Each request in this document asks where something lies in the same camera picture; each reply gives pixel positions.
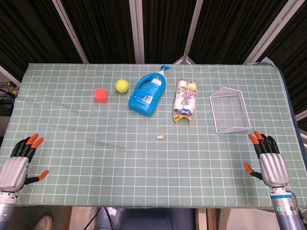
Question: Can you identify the blue detergent pump bottle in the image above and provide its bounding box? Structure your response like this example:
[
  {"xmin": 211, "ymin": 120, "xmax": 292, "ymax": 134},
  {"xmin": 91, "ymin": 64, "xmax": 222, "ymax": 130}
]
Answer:
[{"xmin": 128, "ymin": 65, "xmax": 172, "ymax": 117}]

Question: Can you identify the white partition frame post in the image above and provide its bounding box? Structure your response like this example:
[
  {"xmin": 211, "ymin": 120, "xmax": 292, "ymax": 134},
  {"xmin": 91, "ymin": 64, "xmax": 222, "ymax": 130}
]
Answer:
[
  {"xmin": 51, "ymin": 0, "xmax": 90, "ymax": 64},
  {"xmin": 129, "ymin": 0, "xmax": 146, "ymax": 64},
  {"xmin": 243, "ymin": 0, "xmax": 307, "ymax": 65},
  {"xmin": 173, "ymin": 0, "xmax": 203, "ymax": 65}
]

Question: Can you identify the red cube block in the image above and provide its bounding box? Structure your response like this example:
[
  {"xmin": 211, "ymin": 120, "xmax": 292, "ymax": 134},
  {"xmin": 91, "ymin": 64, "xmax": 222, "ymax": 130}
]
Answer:
[{"xmin": 94, "ymin": 88, "xmax": 109, "ymax": 104}]

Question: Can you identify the green checked tablecloth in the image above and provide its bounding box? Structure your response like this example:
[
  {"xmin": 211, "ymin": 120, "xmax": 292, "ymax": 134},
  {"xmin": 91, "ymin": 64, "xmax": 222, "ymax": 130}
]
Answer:
[{"xmin": 0, "ymin": 62, "xmax": 304, "ymax": 209}]

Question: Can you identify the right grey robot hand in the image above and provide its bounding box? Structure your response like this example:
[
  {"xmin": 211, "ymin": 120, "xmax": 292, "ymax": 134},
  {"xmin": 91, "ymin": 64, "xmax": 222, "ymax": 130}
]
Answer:
[{"xmin": 244, "ymin": 130, "xmax": 291, "ymax": 188}]

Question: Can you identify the clear plastic tube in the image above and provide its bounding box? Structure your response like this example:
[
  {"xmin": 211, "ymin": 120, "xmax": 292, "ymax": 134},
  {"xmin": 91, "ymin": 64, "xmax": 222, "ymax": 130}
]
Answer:
[{"xmin": 84, "ymin": 139, "xmax": 127, "ymax": 152}]

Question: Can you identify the clear plastic basket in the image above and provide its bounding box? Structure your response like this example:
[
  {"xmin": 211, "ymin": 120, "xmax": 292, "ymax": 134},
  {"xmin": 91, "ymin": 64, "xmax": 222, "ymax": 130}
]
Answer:
[{"xmin": 209, "ymin": 87, "xmax": 252, "ymax": 135}]

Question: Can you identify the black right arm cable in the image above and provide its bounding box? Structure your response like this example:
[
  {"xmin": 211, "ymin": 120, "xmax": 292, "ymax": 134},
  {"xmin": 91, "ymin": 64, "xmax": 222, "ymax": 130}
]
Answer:
[{"xmin": 289, "ymin": 190, "xmax": 303, "ymax": 218}]

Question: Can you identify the black box with cables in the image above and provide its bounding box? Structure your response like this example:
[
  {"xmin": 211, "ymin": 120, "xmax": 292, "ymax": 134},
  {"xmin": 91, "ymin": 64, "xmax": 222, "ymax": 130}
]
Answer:
[{"xmin": 0, "ymin": 80, "xmax": 20, "ymax": 116}]

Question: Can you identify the yellow tennis ball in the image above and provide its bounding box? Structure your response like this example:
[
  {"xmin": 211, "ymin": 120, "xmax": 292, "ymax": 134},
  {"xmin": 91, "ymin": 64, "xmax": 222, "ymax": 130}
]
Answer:
[{"xmin": 115, "ymin": 79, "xmax": 130, "ymax": 93}]

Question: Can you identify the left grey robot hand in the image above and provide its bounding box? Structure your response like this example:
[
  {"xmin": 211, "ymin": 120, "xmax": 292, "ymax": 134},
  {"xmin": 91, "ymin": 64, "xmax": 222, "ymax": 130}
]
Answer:
[{"xmin": 0, "ymin": 133, "xmax": 50, "ymax": 193}]

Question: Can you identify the white shoe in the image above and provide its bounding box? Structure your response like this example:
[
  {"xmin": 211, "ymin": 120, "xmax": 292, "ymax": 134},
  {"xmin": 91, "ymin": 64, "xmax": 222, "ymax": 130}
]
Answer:
[{"xmin": 33, "ymin": 215, "xmax": 54, "ymax": 230}]

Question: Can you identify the blue-grey robot torso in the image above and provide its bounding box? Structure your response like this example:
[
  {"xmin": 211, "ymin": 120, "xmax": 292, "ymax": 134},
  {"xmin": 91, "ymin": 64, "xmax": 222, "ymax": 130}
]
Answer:
[{"xmin": 96, "ymin": 207, "xmax": 196, "ymax": 230}]

